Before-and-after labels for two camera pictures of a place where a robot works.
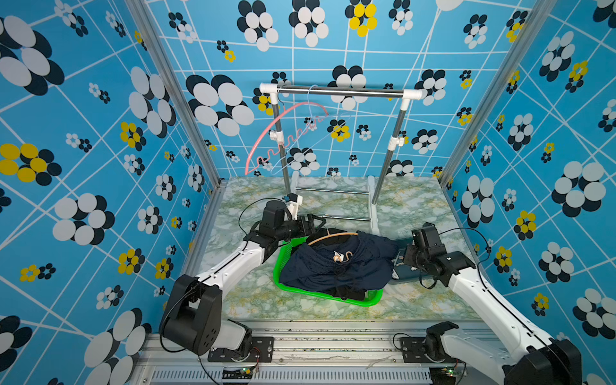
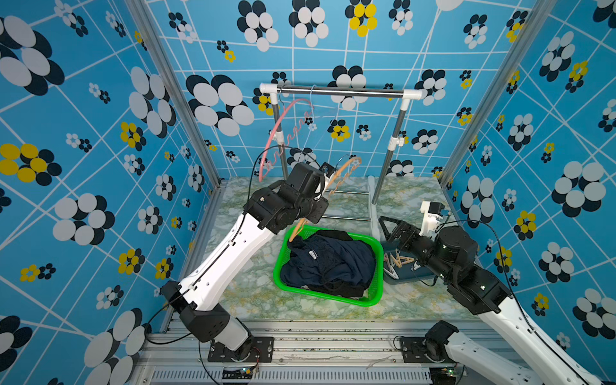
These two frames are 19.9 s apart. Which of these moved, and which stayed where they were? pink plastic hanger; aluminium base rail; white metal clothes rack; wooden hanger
Moved: wooden hanger; pink plastic hanger
Stayed: white metal clothes rack; aluminium base rail
